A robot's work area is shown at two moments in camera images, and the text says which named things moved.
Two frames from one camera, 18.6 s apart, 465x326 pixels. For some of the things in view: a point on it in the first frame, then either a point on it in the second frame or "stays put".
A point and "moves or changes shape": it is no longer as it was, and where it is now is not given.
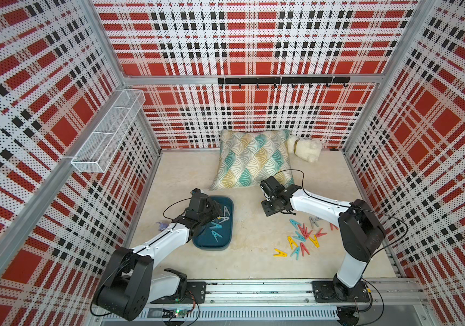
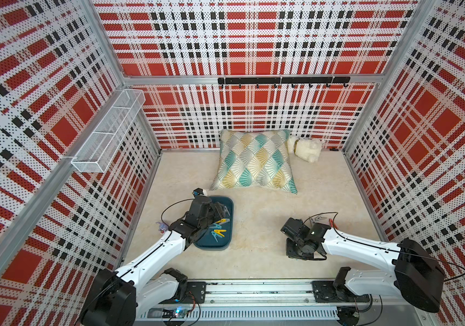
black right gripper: [266, 208] to [290, 253]
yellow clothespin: [291, 242] moves or changes shape
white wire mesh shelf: [102, 146] stays put
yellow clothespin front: [280, 254] to [219, 231]
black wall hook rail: [293, 81] stays put
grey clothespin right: [314, 221] stays put
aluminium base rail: [386, 303] stays put
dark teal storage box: [217, 236] stays put
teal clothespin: [215, 235] stays put
